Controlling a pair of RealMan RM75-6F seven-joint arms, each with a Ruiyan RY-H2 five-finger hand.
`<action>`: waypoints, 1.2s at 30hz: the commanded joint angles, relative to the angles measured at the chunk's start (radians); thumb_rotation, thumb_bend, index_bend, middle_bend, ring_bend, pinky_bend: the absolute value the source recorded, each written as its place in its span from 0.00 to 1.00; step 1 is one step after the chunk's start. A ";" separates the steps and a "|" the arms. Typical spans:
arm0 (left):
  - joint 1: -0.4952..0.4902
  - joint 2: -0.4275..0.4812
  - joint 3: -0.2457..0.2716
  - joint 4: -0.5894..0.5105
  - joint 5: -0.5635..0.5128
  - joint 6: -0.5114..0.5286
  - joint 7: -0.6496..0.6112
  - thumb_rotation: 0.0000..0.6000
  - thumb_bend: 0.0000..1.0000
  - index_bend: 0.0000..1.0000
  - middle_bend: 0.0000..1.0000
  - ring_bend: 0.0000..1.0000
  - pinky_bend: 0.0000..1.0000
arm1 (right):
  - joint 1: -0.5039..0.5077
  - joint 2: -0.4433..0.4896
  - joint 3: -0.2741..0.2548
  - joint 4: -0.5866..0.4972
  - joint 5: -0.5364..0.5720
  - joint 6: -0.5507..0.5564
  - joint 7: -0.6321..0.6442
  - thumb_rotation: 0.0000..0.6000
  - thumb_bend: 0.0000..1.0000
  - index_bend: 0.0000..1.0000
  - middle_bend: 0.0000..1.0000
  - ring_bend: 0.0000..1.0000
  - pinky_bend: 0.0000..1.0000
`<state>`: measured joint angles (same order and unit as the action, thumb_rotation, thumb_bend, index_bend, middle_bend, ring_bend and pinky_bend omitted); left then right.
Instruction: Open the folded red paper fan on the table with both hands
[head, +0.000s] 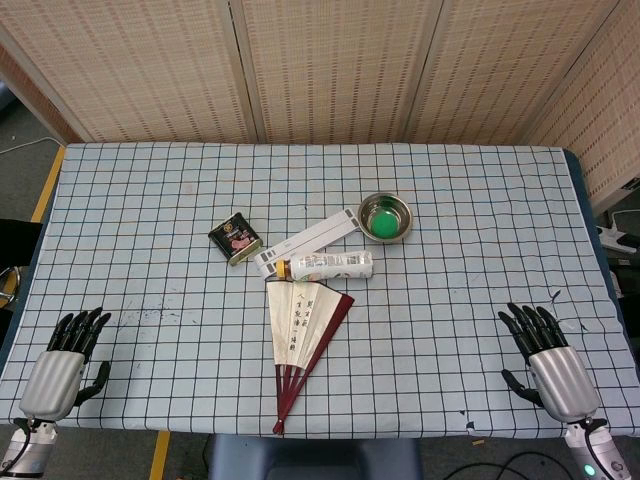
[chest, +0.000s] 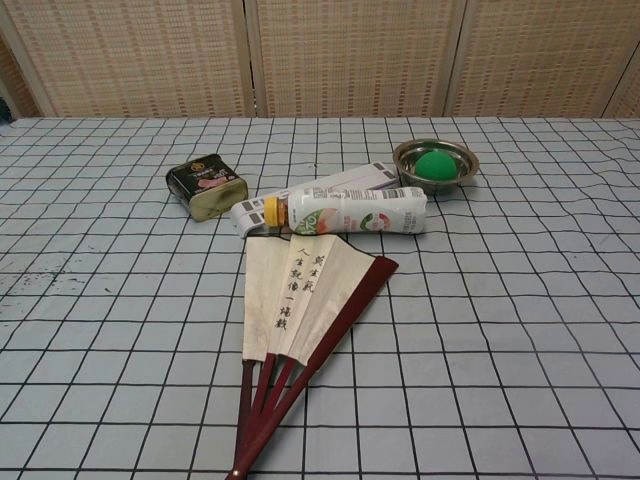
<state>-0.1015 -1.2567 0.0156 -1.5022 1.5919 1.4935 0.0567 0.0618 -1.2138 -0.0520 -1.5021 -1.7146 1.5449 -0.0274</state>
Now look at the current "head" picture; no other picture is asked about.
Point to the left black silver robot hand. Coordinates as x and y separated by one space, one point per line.
52 380

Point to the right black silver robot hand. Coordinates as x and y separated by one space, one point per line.
562 380

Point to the paper folding fan red ribs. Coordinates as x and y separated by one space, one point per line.
300 325

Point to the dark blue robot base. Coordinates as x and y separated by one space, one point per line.
315 457

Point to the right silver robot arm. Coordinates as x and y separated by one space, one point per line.
595 460

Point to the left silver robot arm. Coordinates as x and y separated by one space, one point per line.
25 450

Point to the black equipment block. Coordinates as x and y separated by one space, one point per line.
20 240

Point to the blue checked tablecloth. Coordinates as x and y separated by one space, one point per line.
150 210

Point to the black luncheon meat tin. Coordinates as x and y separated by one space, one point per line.
235 240

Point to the stainless steel bowl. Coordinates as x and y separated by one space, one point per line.
400 210

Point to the green round disc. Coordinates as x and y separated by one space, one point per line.
385 225

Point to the white labelled bottle orange cap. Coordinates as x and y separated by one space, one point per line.
330 265

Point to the woven bamboo screen panel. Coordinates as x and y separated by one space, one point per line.
610 110
500 65
140 65
35 95
340 65

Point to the long white cardboard box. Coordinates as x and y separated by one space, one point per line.
310 237

